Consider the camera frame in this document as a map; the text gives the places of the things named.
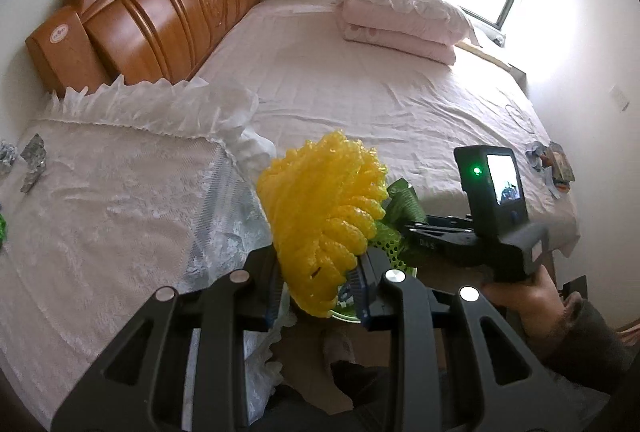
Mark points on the blue white wrapper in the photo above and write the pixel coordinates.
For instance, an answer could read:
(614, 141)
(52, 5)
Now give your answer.
(539, 156)

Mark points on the crumpled green wrapper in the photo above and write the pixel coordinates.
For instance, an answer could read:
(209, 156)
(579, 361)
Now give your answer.
(3, 229)

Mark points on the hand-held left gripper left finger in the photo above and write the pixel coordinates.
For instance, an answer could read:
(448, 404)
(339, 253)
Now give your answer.
(265, 297)

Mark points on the wooden headboard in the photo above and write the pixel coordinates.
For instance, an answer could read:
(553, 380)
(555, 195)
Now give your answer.
(150, 12)

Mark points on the person's right forearm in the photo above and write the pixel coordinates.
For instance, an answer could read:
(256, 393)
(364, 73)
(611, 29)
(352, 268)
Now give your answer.
(585, 347)

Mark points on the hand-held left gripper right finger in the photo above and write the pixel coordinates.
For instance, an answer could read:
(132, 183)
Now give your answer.
(365, 294)

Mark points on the colourful snack packet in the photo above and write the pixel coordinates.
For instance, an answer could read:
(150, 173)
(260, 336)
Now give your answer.
(561, 162)

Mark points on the green snack packet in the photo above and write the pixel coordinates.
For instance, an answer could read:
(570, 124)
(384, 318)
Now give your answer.
(406, 207)

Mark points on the silver foil packet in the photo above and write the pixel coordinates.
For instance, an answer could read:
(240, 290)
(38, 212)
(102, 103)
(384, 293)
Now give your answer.
(34, 160)

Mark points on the green plastic basket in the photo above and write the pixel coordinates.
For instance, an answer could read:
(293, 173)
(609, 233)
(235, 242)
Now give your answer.
(392, 244)

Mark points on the person's right hand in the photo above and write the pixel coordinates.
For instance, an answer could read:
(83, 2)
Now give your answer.
(535, 304)

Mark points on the person's leg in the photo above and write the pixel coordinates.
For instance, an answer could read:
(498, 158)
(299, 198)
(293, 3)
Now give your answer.
(360, 392)

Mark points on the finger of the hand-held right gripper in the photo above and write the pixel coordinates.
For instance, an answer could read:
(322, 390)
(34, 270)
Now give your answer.
(440, 227)
(440, 248)

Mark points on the bed with pink sheet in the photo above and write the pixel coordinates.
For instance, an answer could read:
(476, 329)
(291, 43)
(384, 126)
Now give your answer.
(375, 112)

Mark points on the crumpled silver foil ball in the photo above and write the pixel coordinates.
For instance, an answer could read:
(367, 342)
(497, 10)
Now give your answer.
(7, 157)

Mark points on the grey slipper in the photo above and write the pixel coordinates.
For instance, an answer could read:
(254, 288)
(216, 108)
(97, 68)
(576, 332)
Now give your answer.
(339, 347)

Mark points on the white wall socket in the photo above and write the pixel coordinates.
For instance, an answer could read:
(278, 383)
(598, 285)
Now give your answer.
(620, 97)

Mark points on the yellow foam fruit net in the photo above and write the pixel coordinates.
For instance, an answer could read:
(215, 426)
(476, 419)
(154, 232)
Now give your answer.
(320, 212)

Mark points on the wooden window sill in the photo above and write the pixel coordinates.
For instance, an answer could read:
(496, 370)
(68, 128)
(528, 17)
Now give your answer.
(487, 55)

